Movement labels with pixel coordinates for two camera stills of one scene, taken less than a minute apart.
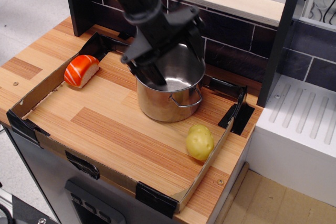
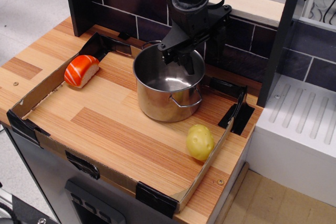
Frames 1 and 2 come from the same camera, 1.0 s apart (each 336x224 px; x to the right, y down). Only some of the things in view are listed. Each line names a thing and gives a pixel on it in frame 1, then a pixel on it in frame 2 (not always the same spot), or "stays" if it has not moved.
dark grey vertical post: x=273 y=68 stays
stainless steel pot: x=179 y=98 stays
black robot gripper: x=159 y=34 to x=194 y=22
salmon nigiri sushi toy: x=80 y=70 stays
